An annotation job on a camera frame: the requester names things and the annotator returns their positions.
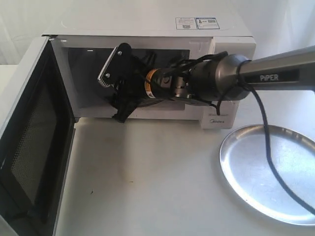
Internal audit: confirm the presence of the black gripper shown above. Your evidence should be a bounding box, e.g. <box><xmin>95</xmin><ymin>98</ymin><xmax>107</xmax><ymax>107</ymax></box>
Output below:
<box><xmin>97</xmin><ymin>43</ymin><xmax>149</xmax><ymax>123</ymax></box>

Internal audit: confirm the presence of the white microwave door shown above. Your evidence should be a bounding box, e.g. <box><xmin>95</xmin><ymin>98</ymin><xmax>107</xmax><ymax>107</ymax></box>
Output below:
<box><xmin>0</xmin><ymin>37</ymin><xmax>75</xmax><ymax>236</ymax></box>

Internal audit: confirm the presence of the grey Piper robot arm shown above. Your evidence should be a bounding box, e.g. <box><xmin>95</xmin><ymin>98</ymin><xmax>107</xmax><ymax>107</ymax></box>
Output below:
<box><xmin>97</xmin><ymin>43</ymin><xmax>315</xmax><ymax>123</ymax></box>

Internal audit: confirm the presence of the white microwave oven body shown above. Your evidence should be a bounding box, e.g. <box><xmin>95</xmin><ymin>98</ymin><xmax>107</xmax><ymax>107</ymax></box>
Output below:
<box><xmin>44</xmin><ymin>13</ymin><xmax>256</xmax><ymax>129</ymax></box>

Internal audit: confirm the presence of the white label sticker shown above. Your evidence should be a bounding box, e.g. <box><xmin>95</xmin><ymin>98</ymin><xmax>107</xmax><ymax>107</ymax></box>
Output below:
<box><xmin>175</xmin><ymin>17</ymin><xmax>197</xmax><ymax>30</ymax></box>

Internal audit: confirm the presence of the blue warning sticker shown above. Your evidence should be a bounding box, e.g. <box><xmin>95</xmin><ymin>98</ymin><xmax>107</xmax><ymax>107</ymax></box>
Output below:
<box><xmin>195</xmin><ymin>17</ymin><xmax>220</xmax><ymax>30</ymax></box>

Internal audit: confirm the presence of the round silver metal plate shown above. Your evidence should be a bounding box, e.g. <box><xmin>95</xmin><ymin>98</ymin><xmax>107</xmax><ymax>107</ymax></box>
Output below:
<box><xmin>219</xmin><ymin>125</ymin><xmax>315</xmax><ymax>226</ymax></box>

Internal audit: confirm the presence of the black cable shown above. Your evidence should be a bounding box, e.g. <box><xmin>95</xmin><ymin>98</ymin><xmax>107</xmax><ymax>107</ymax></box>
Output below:
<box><xmin>236</xmin><ymin>83</ymin><xmax>315</xmax><ymax>209</ymax></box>

